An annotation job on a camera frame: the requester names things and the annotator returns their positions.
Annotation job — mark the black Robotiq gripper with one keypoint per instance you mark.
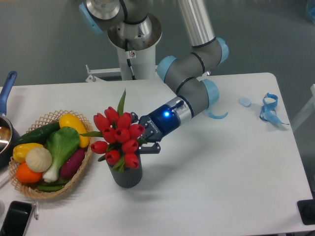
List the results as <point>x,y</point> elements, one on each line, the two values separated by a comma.
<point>157,124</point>

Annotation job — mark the red tulip bouquet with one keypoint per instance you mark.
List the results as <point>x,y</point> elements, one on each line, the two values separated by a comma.
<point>121,137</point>

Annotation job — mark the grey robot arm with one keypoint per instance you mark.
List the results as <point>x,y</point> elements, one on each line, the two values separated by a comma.
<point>135,32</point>

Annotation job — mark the dark grey ribbed vase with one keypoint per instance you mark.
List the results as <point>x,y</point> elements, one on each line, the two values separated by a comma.
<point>128,175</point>

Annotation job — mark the blue curled ribbon strip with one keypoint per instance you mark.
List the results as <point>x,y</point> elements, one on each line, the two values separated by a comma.
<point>213,116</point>

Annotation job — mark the yellow squash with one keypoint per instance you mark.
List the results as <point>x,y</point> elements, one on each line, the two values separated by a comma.
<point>74,122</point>

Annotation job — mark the purple sweet potato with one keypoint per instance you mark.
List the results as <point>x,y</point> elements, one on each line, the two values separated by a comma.
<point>71,166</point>

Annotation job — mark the green bok choy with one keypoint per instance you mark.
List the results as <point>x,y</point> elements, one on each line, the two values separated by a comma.
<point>61,144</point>

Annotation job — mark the pale blue cap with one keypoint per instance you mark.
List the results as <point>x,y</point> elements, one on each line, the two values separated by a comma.
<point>245,102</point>

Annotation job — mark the green cucumber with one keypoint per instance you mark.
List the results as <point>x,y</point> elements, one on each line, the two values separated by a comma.
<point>39,135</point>

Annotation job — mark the green pea pods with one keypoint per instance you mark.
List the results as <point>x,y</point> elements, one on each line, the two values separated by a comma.
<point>51,187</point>

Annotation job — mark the blue knotted ribbon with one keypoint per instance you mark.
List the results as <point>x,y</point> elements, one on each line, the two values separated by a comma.
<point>268,110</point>

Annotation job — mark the yellow bell pepper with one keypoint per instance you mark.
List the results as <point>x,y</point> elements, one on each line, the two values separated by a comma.
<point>20,151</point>

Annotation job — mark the orange fruit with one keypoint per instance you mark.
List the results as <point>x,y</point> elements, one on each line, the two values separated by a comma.
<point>25,175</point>

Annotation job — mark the clear pen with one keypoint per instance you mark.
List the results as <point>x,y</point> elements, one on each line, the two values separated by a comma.
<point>36,210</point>

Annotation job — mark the black smartphone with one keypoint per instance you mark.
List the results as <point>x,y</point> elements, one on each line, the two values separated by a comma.
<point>17,219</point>

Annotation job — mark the black device at edge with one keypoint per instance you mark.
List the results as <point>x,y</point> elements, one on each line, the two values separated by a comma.
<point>307,211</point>

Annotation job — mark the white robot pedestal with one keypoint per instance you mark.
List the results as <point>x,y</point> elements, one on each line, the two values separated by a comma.
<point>137,65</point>

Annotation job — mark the white metal frame bracket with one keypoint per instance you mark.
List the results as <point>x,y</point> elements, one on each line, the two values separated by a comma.
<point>108,74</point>

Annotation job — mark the blue handled saucepan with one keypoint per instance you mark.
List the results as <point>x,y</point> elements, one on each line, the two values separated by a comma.
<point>8,134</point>

